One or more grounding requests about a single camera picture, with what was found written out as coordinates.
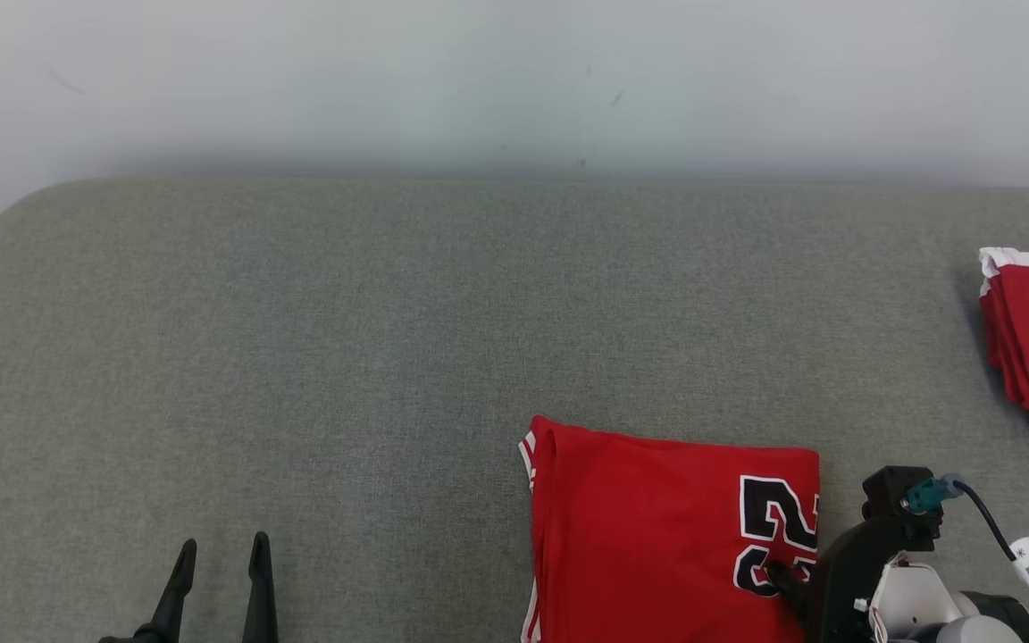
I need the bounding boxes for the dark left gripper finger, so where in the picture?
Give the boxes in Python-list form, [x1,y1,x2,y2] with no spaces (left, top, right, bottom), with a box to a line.
[241,530,280,643]
[133,538,198,643]

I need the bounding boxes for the red white twisted wires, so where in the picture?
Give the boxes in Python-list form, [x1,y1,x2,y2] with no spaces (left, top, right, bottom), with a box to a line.
[854,552,906,643]

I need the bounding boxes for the teal right cable connector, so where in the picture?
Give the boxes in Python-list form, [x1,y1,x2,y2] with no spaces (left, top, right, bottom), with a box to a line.
[902,474,967,515]

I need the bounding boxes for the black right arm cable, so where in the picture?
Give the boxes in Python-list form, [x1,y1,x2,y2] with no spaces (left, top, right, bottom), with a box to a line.
[951,480,1029,623]

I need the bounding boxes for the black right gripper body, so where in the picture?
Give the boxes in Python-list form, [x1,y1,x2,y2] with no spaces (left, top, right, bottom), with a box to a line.
[803,518,942,643]

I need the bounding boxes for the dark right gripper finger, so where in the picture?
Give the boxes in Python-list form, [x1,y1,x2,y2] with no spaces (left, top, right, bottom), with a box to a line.
[765,563,813,602]

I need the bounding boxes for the red basketball jersey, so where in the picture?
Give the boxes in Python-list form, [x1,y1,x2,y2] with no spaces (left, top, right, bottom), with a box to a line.
[518,414,822,643]

